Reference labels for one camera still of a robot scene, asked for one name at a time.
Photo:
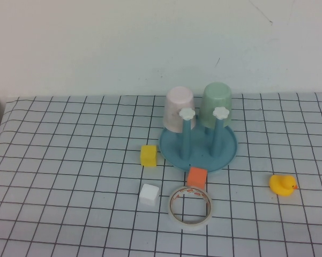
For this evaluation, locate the green plastic cup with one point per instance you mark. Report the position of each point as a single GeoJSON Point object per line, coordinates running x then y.
{"type": "Point", "coordinates": [217, 99]}

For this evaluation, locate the pink plastic cup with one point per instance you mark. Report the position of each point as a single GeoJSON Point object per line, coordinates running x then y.
{"type": "Point", "coordinates": [176, 107]}

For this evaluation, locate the blue cup stand with pegs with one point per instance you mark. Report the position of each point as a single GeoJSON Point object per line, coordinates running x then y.
{"type": "Point", "coordinates": [198, 152]}

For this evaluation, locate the yellow foam cube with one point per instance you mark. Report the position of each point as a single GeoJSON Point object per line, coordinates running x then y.
{"type": "Point", "coordinates": [148, 156]}

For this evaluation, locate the orange foam cube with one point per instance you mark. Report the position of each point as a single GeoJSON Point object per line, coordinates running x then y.
{"type": "Point", "coordinates": [197, 176]}

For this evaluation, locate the white foam cube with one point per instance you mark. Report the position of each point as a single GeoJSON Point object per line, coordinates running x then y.
{"type": "Point", "coordinates": [148, 195]}

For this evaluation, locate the white tape roll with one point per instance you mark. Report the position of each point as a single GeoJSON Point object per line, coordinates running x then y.
{"type": "Point", "coordinates": [190, 224]}

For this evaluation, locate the grey checkered tablecloth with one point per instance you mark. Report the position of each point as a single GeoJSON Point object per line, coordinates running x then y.
{"type": "Point", "coordinates": [69, 174]}

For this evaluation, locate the yellow rubber duck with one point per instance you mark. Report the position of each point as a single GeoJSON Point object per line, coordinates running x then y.
{"type": "Point", "coordinates": [281, 186]}

